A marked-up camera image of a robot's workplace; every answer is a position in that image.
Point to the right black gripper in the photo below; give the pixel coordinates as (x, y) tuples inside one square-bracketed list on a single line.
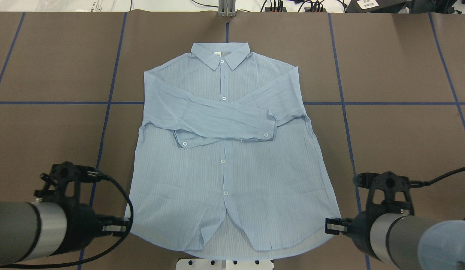
[(359, 229)]

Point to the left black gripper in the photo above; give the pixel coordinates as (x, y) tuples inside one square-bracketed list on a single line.
[(81, 222)]

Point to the light blue button-up shirt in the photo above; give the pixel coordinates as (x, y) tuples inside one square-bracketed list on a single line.
[(227, 165)]

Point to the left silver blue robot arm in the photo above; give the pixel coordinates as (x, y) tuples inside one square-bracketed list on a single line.
[(35, 230)]

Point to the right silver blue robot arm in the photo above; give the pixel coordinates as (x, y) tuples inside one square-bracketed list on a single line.
[(405, 241)]

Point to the dark box with white label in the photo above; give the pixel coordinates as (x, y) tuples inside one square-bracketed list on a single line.
[(376, 6)]

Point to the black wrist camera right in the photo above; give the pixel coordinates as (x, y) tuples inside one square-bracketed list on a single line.
[(388, 193)]

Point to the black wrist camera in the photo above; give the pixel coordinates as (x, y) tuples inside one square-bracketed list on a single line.
[(62, 185), (388, 193)]

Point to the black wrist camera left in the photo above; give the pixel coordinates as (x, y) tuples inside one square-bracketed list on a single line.
[(62, 185)]

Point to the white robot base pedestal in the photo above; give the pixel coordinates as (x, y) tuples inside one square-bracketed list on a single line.
[(213, 264)]

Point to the grey aluminium frame post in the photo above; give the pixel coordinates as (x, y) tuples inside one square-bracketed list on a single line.
[(227, 8)]

